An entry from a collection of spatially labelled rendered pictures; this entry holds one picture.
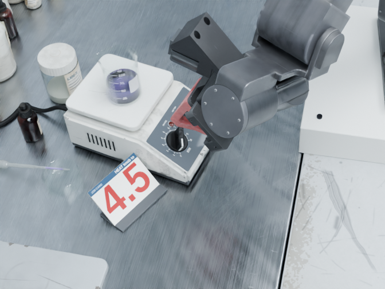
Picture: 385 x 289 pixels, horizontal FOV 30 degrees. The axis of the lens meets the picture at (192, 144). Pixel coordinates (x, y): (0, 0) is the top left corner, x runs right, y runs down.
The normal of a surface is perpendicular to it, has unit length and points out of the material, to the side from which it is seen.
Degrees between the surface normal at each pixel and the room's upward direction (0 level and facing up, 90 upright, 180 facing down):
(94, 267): 0
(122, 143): 90
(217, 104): 70
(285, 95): 50
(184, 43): 90
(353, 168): 0
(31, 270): 0
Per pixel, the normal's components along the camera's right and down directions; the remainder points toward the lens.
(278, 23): -0.62, 0.16
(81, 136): -0.44, 0.70
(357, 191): -0.06, -0.65
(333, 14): 0.71, 0.53
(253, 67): 0.21, -0.79
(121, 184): 0.44, -0.20
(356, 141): -0.23, 0.75
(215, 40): 0.64, -0.20
